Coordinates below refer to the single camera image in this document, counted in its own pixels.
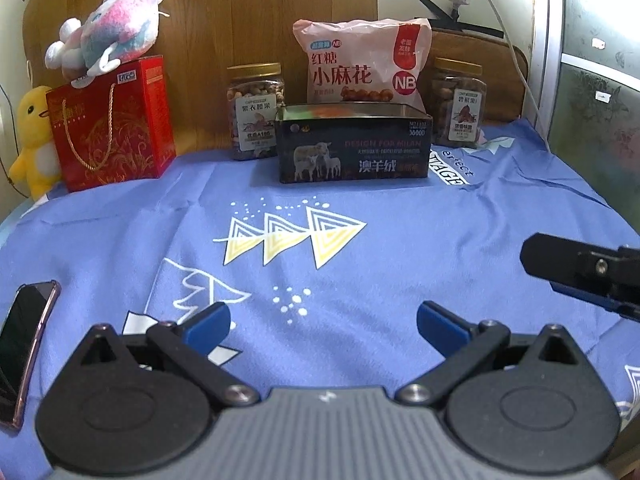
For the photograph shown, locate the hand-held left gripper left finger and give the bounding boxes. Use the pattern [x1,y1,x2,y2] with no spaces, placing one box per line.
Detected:
[80,302,261,408]

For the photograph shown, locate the large pink snack bag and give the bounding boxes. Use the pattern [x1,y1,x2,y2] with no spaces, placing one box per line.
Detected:
[292,17,433,116]

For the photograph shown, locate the wooden board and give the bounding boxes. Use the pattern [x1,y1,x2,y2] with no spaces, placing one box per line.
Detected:
[22,0,379,156]

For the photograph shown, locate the blue printed cloth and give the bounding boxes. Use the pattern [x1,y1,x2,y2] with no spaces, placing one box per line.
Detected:
[0,117,640,480]

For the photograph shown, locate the frosted glass cabinet door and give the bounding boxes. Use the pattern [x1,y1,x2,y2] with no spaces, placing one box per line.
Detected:
[542,0,640,211]

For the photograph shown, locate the black smartphone pink case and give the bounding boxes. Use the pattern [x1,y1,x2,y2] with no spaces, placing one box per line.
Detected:
[0,280,62,431]

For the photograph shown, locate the dark nut jar gold lid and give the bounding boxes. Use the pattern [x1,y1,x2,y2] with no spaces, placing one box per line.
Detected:
[431,57,488,148]

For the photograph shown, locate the pale nut jar gold lid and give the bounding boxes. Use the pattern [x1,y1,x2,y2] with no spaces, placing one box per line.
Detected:
[226,62,286,162]

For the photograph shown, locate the red gift bag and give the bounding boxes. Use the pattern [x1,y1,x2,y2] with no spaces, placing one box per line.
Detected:
[45,55,177,193]

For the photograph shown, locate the white cable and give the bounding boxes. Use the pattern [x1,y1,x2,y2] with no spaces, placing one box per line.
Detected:
[472,0,553,156]

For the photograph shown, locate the pink blue plush toy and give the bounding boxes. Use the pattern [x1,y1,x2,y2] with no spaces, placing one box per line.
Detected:
[45,0,167,88]

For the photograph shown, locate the brown rounded board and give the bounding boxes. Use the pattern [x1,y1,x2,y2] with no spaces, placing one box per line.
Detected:
[430,27,530,123]

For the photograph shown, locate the black tape strip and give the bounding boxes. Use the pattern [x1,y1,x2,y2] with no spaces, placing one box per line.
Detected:
[420,0,505,39]

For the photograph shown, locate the yellow duck plush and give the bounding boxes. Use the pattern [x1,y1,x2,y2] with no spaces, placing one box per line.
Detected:
[7,85,63,201]

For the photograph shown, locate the dark tin box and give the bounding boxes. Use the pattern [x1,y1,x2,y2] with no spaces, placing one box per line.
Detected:
[274,101,432,184]

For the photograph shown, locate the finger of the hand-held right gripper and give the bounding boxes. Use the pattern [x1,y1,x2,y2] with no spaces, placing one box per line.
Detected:
[520,232,640,323]

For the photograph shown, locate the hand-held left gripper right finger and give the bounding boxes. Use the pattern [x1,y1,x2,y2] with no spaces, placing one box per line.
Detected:
[397,300,581,408]

